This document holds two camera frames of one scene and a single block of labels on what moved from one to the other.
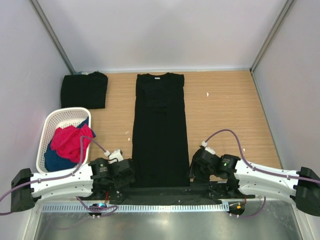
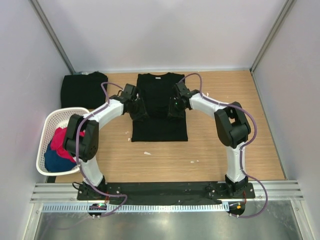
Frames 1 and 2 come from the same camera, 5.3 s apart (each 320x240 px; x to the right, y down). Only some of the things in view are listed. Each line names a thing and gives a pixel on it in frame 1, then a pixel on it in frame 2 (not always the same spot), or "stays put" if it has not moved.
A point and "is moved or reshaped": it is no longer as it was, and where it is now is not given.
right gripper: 194,171 -> 172,113
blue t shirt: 54,163 stays put
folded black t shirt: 89,91 stays put
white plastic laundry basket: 55,118 stays put
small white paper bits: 128,138 stays put
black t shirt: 160,154 is moved or reshaped
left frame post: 39,12 stays put
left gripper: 128,179 -> 142,112
